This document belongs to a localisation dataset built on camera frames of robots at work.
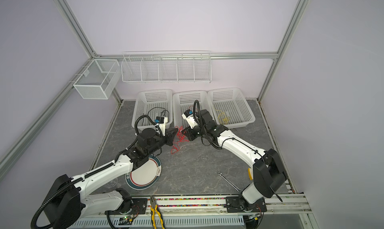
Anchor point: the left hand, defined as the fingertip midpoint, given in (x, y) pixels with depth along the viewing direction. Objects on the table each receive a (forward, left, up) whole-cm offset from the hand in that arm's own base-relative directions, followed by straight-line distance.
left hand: (178, 131), depth 78 cm
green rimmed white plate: (-16, +19, -20) cm, 32 cm away
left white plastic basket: (+41, +23, -21) cm, 52 cm away
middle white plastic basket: (+39, -1, -18) cm, 42 cm away
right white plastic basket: (+32, -37, -21) cm, 53 cm away
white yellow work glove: (-19, -39, -20) cm, 47 cm away
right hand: (+1, -3, -3) cm, 4 cm away
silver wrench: (-25, -30, -21) cm, 44 cm away
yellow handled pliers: (-31, +13, -19) cm, 39 cm away
